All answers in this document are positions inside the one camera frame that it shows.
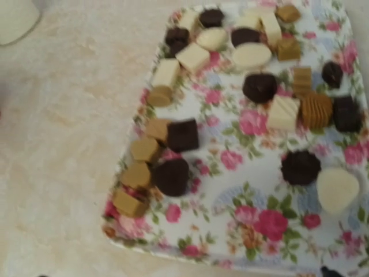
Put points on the dark square chocolate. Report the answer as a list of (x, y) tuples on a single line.
[(183, 136)]

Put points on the caramel square chocolate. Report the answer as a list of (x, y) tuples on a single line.
[(157, 128)]

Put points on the dark round chocolate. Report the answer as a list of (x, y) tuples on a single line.
[(171, 177)]

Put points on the dark dome chocolate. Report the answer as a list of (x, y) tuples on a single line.
[(260, 87)]

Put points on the caramel ridged round chocolate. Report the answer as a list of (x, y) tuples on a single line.
[(316, 111)]

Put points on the caramel hexagon chocolate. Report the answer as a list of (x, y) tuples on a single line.
[(145, 149)]

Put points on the white ridged square chocolate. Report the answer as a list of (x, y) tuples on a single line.
[(283, 113)]

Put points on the white oval chocolate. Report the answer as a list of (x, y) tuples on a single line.
[(251, 55)]

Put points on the dark fluted chocolate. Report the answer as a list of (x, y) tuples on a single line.
[(300, 167)]

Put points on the white heart chocolate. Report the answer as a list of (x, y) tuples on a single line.
[(337, 189)]

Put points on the floral rectangular tray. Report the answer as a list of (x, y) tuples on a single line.
[(238, 211)]

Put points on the cream ceramic mug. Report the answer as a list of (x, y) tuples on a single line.
[(17, 19)]

